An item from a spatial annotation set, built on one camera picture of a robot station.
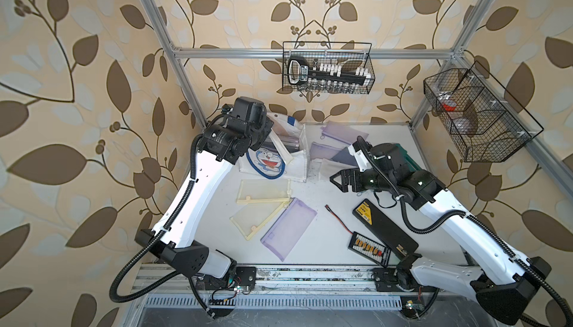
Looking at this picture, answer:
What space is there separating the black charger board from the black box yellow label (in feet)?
0.09

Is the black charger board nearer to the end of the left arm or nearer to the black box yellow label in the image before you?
the black box yellow label

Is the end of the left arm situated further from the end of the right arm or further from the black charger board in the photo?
the black charger board

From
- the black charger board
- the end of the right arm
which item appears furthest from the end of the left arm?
the black charger board

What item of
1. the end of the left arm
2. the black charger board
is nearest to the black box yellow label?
the black charger board

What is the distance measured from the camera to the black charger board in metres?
0.79

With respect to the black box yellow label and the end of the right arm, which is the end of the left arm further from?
the black box yellow label

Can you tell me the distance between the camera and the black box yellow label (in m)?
0.80
